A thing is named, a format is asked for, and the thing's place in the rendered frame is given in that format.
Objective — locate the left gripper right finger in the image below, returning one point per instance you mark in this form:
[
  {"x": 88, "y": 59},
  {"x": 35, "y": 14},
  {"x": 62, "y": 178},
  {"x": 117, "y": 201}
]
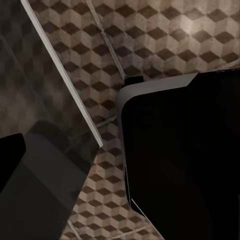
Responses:
[{"x": 232, "y": 149}]

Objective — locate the shower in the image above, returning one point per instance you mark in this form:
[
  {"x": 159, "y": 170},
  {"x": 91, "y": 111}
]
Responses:
[{"x": 62, "y": 71}]

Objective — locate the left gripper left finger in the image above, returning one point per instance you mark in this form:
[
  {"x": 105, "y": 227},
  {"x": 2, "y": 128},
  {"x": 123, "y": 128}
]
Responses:
[{"x": 12, "y": 149}]

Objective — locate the door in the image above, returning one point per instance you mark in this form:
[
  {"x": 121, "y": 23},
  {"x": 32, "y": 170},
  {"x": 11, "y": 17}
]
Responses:
[{"x": 39, "y": 197}]

